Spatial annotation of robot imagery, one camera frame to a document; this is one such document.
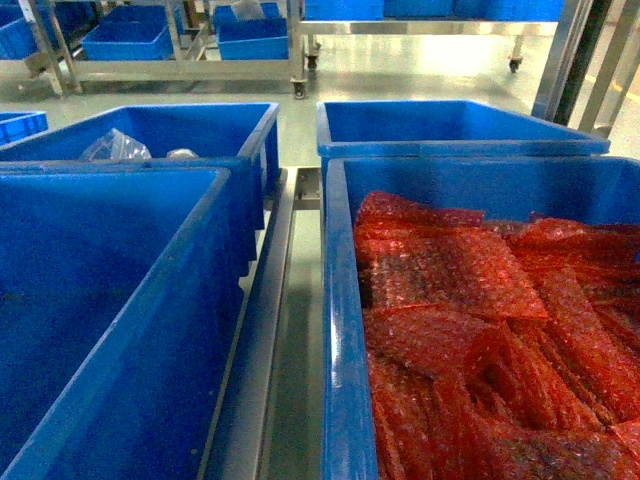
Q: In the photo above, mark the red bubble wrap bag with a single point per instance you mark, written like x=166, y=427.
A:
x=470, y=270

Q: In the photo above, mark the large empty blue bin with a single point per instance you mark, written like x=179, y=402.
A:
x=119, y=294

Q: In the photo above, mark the clear plastic bag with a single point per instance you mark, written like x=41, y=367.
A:
x=115, y=146

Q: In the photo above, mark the blue bin with plastic bags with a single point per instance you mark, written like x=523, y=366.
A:
x=246, y=131

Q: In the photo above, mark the blue bin with red bags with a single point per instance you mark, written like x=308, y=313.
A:
x=594, y=190

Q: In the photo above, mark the wheeled steel cart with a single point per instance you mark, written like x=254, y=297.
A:
x=71, y=43

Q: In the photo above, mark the empty blue bin behind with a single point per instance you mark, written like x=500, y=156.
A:
x=442, y=128

